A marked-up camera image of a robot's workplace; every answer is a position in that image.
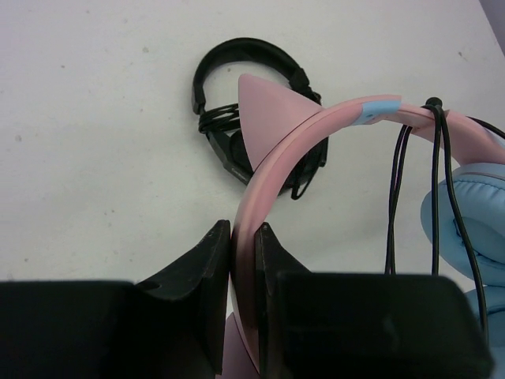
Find black headphones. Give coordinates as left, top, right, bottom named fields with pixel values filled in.
left=192, top=37, right=321, bottom=185

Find pink blue cat-ear headphones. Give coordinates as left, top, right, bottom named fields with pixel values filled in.
left=222, top=75, right=504, bottom=378

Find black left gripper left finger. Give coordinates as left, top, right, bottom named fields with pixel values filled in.
left=1, top=220, right=230, bottom=378

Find thin black audio cable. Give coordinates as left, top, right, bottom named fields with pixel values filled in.
left=384, top=96, right=505, bottom=348

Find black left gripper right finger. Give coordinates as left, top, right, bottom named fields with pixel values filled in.
left=254, top=224, right=495, bottom=378

